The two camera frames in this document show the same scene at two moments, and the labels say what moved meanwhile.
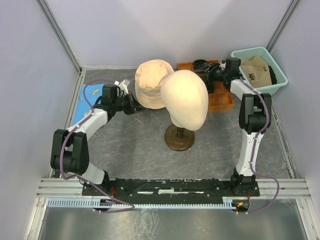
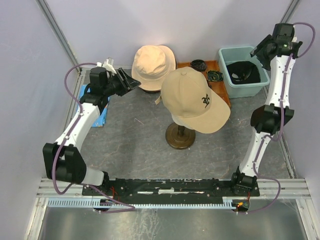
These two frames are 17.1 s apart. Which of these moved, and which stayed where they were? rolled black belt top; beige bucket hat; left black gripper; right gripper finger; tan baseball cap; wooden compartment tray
Moved: tan baseball cap; left black gripper; beige bucket hat; right gripper finger
Stayed: wooden compartment tray; rolled black belt top
